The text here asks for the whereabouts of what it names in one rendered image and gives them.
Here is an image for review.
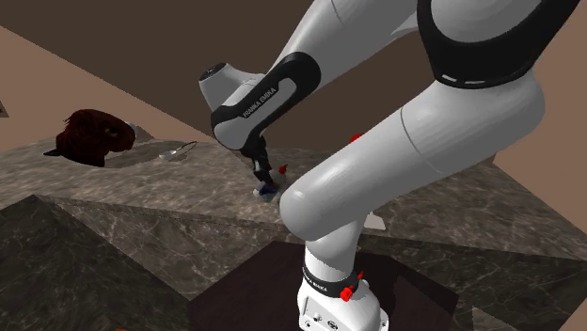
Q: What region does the white blue red small object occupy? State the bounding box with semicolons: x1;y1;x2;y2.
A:
252;163;290;203

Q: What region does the silver spoon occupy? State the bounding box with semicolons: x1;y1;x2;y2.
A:
158;140;198;162

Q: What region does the white flat object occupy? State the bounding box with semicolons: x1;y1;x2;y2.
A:
363;212;388;231

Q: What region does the dark maroon robot stand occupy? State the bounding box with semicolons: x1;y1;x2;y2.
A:
186;240;460;331

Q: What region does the dark red plush animal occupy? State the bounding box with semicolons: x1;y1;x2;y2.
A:
43;108;138;168

